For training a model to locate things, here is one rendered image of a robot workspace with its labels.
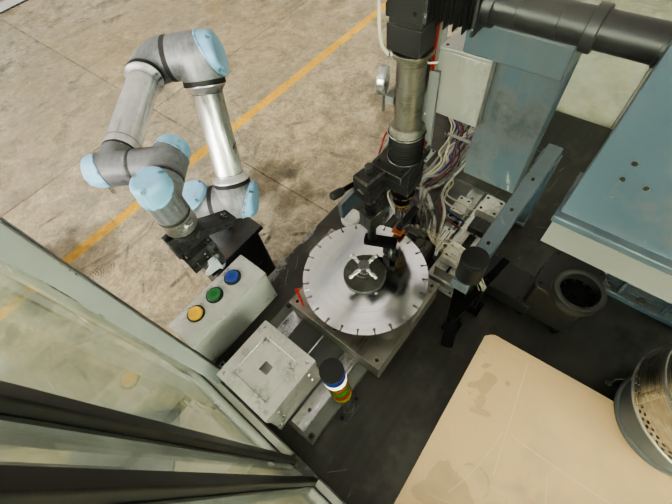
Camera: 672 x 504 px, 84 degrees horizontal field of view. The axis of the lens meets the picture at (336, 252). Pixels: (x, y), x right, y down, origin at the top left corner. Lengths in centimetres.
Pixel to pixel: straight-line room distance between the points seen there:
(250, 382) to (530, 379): 73
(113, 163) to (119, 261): 175
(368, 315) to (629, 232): 55
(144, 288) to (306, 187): 115
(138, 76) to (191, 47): 15
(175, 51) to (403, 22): 68
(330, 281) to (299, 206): 144
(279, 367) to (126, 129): 66
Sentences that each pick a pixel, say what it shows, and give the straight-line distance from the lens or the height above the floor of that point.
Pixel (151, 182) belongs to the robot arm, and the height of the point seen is 133.
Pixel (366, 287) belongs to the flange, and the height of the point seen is 96.
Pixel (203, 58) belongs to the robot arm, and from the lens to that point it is 113.
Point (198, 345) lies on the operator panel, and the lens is 109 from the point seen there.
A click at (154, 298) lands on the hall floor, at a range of 237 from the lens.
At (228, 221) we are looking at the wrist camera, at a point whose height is 111.
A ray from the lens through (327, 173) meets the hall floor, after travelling 253.
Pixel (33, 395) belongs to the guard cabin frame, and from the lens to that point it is 32.
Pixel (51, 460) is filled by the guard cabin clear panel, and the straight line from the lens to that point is 30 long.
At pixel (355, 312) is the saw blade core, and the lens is 94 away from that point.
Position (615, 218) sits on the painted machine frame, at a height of 135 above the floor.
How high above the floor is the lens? 182
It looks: 58 degrees down
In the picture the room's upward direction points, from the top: 12 degrees counter-clockwise
